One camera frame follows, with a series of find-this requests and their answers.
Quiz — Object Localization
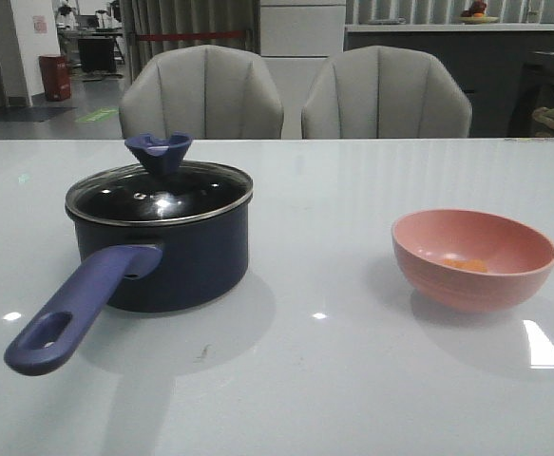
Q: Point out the dark blue saucepan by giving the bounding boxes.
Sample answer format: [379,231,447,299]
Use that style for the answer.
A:
[4,199,251,376]

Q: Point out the glass lid with blue knob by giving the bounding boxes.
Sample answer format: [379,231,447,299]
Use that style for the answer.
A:
[65,132,253,227]

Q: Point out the pink bowl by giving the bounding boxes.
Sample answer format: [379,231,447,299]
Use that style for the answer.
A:
[392,209,554,313]

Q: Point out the orange ham slices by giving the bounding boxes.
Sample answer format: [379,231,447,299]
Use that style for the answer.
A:
[443,258,488,273]

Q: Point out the left grey upholstered chair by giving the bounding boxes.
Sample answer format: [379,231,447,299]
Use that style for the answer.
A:
[119,45,284,140]

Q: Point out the grey upholstered chair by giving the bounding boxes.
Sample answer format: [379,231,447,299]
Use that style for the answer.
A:
[119,45,284,140]
[301,46,472,139]

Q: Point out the right grey upholstered chair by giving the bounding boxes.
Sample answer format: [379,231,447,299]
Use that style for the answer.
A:
[301,46,472,139]

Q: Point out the white cabinet behind chairs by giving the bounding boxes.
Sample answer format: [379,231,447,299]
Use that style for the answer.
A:
[259,1,346,140]

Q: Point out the black office desk background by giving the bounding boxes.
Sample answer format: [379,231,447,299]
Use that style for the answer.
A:
[78,37,116,73]

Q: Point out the red trash bin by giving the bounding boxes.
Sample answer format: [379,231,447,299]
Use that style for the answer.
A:
[38,55,71,102]

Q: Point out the grey counter cabinet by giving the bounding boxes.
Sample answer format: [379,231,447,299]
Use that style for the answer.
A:
[344,24,554,138]

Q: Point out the fruit plate on counter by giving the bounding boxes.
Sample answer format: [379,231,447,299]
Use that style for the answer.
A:
[459,0,499,25]

